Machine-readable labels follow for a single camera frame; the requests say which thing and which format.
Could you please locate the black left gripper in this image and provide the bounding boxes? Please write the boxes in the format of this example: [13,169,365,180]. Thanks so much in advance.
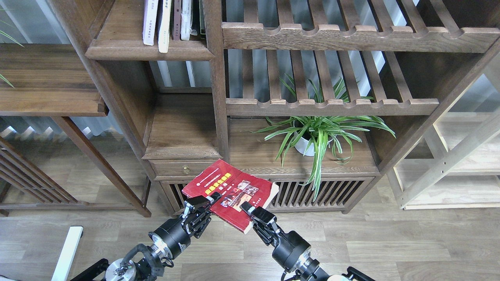
[148,192,222,259]

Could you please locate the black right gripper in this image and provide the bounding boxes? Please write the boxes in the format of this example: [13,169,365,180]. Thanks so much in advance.
[240,201,312,273]

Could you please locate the red cover book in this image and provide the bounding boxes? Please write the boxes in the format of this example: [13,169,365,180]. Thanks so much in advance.
[182,159,280,234]

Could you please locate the yellow green cover book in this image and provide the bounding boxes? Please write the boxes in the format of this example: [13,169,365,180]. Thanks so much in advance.
[157,0,173,53]

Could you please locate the pale lavender cover book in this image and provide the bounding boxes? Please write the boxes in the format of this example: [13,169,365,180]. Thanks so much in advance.
[142,0,159,46]

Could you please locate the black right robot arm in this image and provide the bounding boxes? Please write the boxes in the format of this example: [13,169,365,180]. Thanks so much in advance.
[241,202,373,281]

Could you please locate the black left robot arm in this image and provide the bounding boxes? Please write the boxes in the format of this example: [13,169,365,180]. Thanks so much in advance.
[73,192,221,281]

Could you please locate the brass drawer knob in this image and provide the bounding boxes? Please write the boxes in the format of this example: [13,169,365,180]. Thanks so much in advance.
[182,165,190,175]

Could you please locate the white plant pot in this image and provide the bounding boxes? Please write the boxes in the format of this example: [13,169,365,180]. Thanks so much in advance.
[294,134,315,157]

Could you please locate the spider plant green leaves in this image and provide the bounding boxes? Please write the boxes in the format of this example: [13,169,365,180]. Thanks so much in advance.
[250,73,396,202]

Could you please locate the dark wooden bookshelf cabinet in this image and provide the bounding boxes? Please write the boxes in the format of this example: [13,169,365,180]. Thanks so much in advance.
[48,0,499,213]

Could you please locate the white bar on floor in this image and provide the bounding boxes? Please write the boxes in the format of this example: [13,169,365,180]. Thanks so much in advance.
[51,226,84,281]

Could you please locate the dark green upright book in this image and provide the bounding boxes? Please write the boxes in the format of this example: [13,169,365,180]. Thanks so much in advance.
[198,0,207,39]

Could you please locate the white spine upright book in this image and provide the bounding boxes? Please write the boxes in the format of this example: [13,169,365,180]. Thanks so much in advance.
[180,0,193,41]

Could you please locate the brown spine upright book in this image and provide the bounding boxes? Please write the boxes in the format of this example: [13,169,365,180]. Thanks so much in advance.
[172,0,182,41]

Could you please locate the dark wooden side table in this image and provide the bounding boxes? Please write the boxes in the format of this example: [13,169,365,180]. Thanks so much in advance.
[0,43,151,217]

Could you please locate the green leaves at left edge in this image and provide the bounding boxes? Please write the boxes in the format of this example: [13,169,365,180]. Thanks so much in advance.
[0,30,25,89]

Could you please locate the light wooden shelf frame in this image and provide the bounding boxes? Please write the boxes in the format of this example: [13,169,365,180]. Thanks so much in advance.
[387,56,500,210]

